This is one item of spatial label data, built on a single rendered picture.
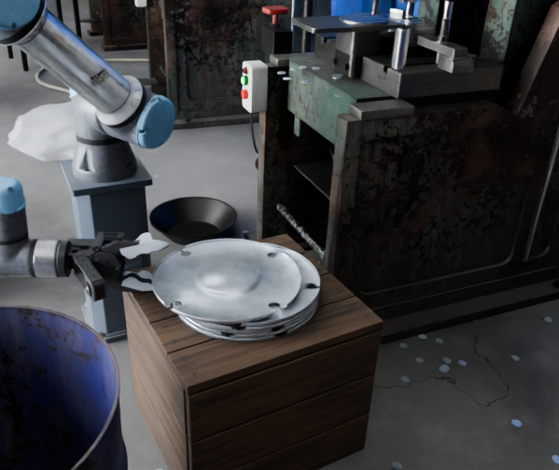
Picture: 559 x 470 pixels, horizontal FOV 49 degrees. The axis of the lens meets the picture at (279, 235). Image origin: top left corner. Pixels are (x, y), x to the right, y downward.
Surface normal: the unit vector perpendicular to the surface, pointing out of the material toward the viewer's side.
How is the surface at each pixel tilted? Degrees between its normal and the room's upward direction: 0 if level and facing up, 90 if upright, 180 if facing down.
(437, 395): 0
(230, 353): 0
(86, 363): 88
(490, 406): 0
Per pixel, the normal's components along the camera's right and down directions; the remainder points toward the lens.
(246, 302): 0.04, -0.87
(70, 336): -0.42, 0.40
